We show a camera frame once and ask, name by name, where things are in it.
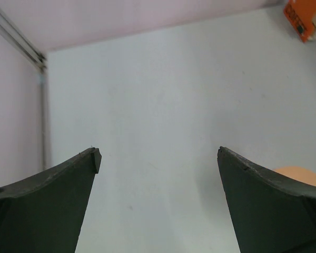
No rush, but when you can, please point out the left aluminium frame post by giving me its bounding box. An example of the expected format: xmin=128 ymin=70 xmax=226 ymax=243
xmin=0 ymin=8 xmax=47 ymax=170

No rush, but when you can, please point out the orange coffee filter package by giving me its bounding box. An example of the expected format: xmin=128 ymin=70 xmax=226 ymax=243
xmin=283 ymin=0 xmax=316 ymax=43

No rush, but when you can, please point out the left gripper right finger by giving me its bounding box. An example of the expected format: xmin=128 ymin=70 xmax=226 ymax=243
xmin=218 ymin=147 xmax=316 ymax=252

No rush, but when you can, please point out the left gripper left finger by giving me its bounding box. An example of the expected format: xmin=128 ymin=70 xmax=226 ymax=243
xmin=0 ymin=148 xmax=102 ymax=252

